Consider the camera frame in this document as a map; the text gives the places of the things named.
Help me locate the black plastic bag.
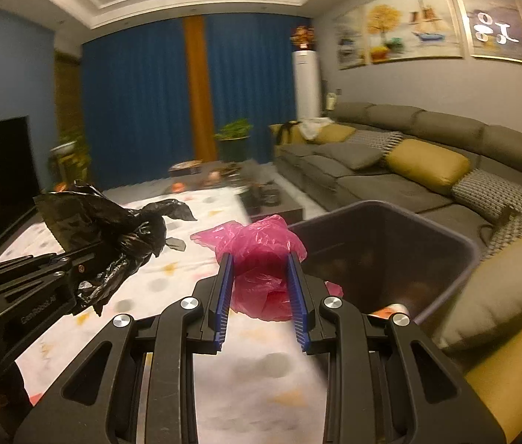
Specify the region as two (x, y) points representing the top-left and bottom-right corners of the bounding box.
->
(34, 180), (198, 317)

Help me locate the white cloth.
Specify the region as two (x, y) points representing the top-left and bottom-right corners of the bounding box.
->
(299, 119), (336, 139)

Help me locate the potted plant in dark pot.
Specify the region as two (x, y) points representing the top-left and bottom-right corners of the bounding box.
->
(215, 119), (253, 164)

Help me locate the wide blue curtain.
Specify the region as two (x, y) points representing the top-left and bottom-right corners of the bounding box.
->
(80, 18), (194, 190)

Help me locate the flat grey pillow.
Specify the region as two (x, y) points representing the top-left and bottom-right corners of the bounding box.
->
(314, 142), (382, 170)

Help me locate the tree and ship painting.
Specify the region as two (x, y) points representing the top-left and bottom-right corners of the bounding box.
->
(363, 0), (465, 64)

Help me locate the flat printed box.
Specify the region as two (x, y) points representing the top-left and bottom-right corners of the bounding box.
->
(169, 161), (203, 175)

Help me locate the white standing air conditioner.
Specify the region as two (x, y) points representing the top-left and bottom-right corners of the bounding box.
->
(292, 50), (323, 121)

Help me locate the large yellow pillow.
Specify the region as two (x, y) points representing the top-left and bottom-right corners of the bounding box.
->
(385, 139), (471, 195)

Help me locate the orange curtain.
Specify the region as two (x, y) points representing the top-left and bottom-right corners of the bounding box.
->
(183, 15), (218, 162)

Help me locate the black television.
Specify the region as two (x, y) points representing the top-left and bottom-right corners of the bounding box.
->
(0, 115), (42, 241)

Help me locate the dark grey plastic bin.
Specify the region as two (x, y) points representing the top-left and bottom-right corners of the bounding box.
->
(287, 200), (481, 329)

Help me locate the black cloth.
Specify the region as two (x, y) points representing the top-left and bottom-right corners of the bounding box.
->
(276, 122), (301, 146)

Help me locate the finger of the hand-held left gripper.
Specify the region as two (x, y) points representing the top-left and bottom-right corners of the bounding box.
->
(0, 252), (75, 287)
(0, 263), (88, 302)

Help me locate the dark grey coffee table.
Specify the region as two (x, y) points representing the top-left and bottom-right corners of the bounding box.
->
(168, 159), (305, 225)

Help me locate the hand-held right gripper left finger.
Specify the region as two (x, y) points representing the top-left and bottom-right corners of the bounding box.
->
(13, 253), (236, 444)

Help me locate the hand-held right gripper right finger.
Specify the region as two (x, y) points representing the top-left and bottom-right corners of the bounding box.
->
(287, 253), (506, 444)

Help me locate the magenta plastic bag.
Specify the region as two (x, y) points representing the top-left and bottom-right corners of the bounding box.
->
(191, 215), (345, 322)

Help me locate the small landscape painting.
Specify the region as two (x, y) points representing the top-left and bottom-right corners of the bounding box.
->
(333, 7), (368, 71)

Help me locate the grey sectional sofa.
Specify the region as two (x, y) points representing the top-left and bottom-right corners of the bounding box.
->
(272, 102), (522, 444)

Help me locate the white patterned tablecloth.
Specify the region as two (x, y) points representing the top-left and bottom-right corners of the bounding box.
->
(0, 185), (336, 444)

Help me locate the black white patterned pillow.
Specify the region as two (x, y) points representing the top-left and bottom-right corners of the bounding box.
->
(483, 203), (522, 260)
(346, 130), (404, 154)
(451, 169), (522, 223)

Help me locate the narrow blue curtain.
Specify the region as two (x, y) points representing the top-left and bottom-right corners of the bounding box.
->
(205, 11), (314, 165)

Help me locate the purple framed painting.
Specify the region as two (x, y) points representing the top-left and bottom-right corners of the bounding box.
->
(448, 0), (522, 66)

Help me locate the large grey pillow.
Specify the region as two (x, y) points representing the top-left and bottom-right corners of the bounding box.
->
(437, 236), (522, 350)

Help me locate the potted plant on gold stand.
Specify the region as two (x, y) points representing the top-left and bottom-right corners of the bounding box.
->
(50, 132), (92, 186)

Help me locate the red gold flower ornament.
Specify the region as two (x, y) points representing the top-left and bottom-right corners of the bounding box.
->
(290, 25), (314, 51)

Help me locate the small yellow pillow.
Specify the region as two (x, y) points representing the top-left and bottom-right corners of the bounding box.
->
(314, 125), (356, 145)

